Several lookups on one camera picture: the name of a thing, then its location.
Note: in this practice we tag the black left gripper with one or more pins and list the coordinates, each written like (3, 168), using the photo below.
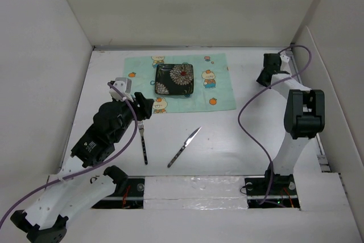
(143, 106)

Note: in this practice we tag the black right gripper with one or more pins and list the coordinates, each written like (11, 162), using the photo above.
(260, 79)

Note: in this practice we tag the green cartoon print cloth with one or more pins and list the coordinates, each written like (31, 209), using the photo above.
(213, 90)

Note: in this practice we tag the black floral rectangular plate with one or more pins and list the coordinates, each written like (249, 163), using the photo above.
(174, 79)

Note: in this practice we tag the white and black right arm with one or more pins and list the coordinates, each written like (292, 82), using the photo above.
(304, 115)

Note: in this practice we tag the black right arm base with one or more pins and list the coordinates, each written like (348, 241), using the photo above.
(281, 194)

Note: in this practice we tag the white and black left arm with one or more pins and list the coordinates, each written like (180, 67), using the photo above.
(86, 177)

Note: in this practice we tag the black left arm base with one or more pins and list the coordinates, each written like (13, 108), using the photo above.
(130, 196)

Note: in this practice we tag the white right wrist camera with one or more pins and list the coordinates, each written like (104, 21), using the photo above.
(285, 57)

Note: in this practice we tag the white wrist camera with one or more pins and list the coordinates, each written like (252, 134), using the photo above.
(120, 89)
(285, 57)

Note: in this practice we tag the silver fork with patterned handle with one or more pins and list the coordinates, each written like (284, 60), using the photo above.
(141, 132)

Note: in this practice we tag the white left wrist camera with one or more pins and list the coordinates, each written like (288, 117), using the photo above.
(120, 89)

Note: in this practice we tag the knife with patterned handle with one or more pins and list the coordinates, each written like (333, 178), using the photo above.
(186, 143)

